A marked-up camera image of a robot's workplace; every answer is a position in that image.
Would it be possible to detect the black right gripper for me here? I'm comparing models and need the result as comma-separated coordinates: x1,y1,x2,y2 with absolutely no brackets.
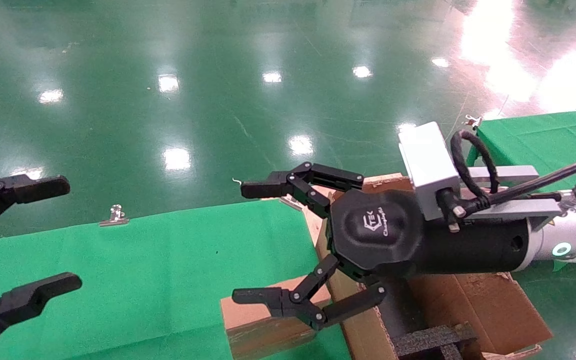
232,161,531,331

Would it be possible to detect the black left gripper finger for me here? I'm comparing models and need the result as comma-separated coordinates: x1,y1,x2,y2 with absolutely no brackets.
0,272,83,355
0,174,71,240

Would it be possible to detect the large open cardboard carton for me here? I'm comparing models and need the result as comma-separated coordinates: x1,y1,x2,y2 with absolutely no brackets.
313,175,554,360

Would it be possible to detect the large green tablecloth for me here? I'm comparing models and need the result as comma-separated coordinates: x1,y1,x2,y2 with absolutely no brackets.
0,199,354,360

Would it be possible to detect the black foam insert block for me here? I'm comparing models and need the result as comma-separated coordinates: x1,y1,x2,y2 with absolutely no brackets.
393,322,479,360

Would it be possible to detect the small green tablecloth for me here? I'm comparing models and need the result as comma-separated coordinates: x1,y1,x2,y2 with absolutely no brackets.
466,107,576,273

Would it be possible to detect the black braided camera cable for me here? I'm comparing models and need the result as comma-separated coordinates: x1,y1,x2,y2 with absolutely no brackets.
438,129,576,221

